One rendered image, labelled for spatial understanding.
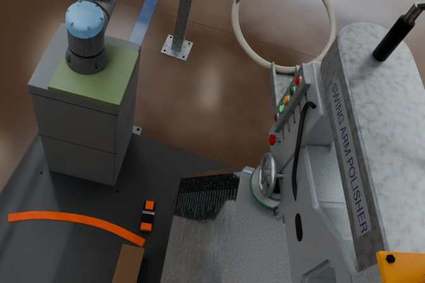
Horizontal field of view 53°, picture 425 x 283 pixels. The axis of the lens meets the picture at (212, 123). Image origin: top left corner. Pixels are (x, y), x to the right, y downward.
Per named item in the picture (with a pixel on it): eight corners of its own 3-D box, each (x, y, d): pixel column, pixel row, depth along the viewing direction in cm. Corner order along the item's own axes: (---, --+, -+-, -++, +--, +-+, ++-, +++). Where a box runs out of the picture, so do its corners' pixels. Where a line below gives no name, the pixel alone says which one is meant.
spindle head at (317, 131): (333, 229, 148) (408, 174, 112) (273, 225, 144) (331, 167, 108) (318, 140, 168) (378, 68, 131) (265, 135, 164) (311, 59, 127)
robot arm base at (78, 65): (59, 69, 187) (57, 54, 179) (73, 38, 197) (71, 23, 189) (102, 78, 189) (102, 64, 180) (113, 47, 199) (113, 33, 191)
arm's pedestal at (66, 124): (36, 175, 249) (9, 90, 180) (67, 108, 278) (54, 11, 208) (119, 196, 253) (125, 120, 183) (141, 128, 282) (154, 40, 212)
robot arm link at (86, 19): (63, 52, 180) (59, 21, 165) (75, 24, 189) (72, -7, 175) (99, 60, 181) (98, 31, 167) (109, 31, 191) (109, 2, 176)
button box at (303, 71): (281, 133, 149) (314, 84, 126) (274, 132, 149) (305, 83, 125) (279, 114, 154) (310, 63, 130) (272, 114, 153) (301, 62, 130)
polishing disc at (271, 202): (290, 160, 187) (291, 159, 186) (306, 205, 177) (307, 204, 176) (245, 165, 181) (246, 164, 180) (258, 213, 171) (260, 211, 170)
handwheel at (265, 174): (285, 205, 146) (301, 187, 134) (257, 203, 145) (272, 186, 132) (281, 167, 154) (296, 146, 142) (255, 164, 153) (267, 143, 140)
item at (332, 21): (333, 81, 190) (336, 79, 187) (227, 67, 181) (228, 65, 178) (335, -20, 199) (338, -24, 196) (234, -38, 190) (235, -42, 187)
